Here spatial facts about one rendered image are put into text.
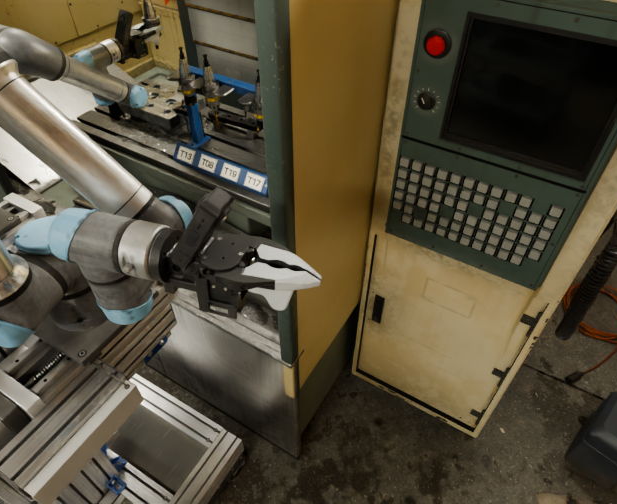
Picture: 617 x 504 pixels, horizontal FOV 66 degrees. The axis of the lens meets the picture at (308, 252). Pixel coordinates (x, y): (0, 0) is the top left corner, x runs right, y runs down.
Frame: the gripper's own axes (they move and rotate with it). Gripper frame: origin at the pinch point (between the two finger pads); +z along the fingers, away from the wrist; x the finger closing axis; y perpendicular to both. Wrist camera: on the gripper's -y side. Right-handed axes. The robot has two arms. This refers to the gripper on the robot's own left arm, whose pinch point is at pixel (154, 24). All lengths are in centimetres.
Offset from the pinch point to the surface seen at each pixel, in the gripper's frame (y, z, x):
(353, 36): -32, -40, 105
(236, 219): 57, -23, 49
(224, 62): 32, 42, -7
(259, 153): 43, 3, 43
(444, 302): 55, -19, 134
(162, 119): 34.9, -8.6, 1.8
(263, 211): 46, -23, 64
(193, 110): 26.9, -6.0, 18.5
